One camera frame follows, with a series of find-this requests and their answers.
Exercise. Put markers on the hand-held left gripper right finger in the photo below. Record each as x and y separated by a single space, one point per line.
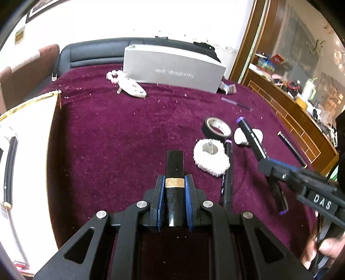
188 200

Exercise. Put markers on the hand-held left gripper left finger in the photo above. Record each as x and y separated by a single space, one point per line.
160 200

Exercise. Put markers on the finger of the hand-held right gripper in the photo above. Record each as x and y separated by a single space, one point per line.
272 169
310 173

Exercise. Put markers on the black marker cream tip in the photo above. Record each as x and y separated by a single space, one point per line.
292 148
11 167

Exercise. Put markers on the black lipstick gold band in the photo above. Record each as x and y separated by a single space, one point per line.
174 167

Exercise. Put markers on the black marker purple cap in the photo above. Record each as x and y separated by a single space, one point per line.
250 136

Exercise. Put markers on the pink fluffy polishing pad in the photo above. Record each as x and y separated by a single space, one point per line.
207 163

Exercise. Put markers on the black marker pink cap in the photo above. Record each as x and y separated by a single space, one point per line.
227 172

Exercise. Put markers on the white pill bottle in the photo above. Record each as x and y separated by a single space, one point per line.
241 137

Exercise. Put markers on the black tape roll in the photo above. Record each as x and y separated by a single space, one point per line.
209 126

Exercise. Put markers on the white tray gold rim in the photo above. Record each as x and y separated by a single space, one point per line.
29 140

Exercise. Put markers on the person's right hand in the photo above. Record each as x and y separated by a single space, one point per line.
331 249

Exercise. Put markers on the wooden sideboard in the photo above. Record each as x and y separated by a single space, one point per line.
291 113

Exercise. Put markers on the thin dark pen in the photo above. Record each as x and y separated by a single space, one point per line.
237 104

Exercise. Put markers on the white green jug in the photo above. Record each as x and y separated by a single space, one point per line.
308 90

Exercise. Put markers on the grey cardboard box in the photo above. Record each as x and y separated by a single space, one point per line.
172 70

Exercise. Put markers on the black bag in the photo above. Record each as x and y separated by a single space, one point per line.
206 49

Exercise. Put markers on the black leather sofa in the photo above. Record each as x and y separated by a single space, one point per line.
94 52

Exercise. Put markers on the small white black device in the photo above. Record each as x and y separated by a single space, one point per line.
54 77

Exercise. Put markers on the brown armchair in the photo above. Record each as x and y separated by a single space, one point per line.
27 72

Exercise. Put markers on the gold wall plaque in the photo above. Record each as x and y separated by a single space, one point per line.
19 35

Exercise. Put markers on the framed wall picture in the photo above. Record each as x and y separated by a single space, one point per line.
40 8

